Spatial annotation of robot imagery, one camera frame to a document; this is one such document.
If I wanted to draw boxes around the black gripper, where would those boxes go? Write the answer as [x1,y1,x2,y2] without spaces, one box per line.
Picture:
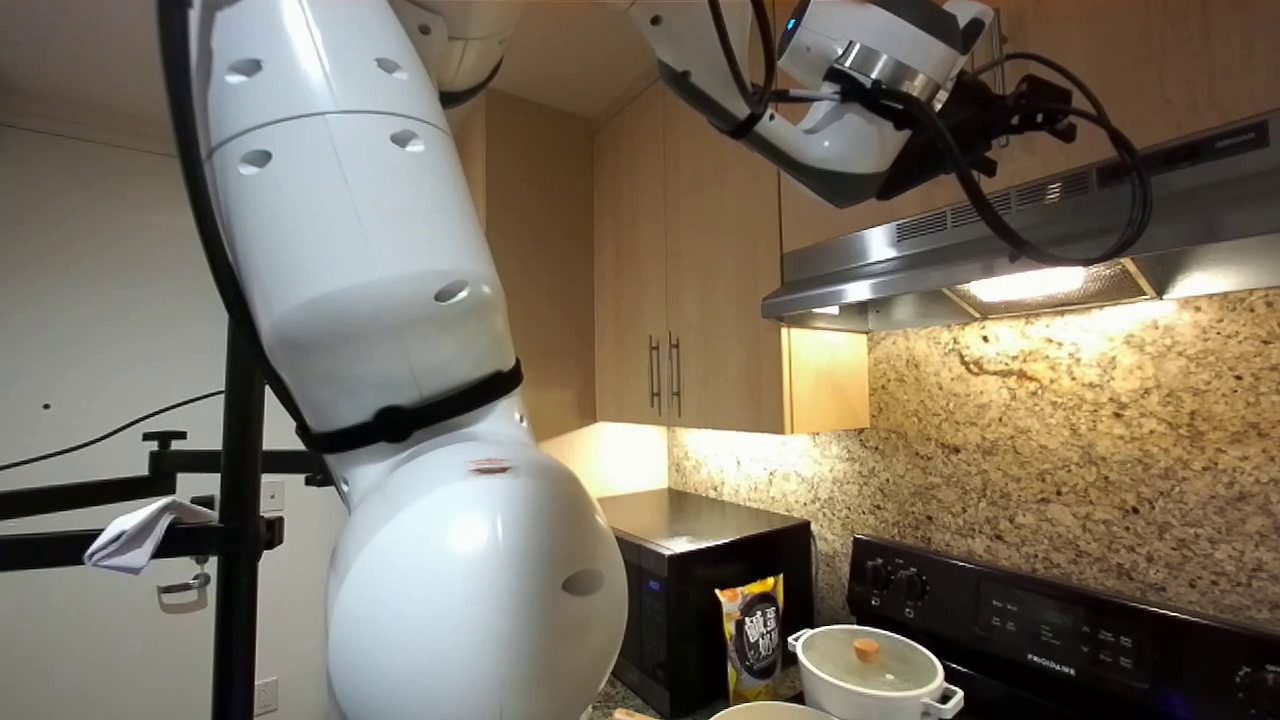
[916,77,1078,177]

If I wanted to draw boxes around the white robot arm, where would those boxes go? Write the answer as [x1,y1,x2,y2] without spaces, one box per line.
[157,0,991,720]

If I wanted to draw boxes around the stainless steel range hood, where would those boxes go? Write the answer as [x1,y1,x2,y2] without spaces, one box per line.
[760,112,1280,332]

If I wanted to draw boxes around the wooden upper cabinets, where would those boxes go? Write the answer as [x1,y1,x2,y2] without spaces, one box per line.
[502,0,1280,431]

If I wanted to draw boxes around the black microwave oven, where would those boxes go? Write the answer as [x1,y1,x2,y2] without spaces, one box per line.
[606,489,813,720]

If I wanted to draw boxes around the black electric stove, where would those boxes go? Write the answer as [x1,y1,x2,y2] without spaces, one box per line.
[848,538,1280,720]

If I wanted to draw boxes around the yellow snack bag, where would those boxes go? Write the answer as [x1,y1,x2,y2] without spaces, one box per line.
[716,575,783,703]

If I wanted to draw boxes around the white cooking pot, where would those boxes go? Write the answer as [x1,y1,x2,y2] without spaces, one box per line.
[790,624,964,720]

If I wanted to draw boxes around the white cloth on stand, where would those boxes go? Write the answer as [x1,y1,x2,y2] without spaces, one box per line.
[85,495,218,575]

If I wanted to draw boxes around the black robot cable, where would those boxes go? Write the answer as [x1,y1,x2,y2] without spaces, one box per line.
[706,0,1157,269]

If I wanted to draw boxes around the black camera stand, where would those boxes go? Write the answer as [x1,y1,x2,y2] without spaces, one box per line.
[0,326,330,720]

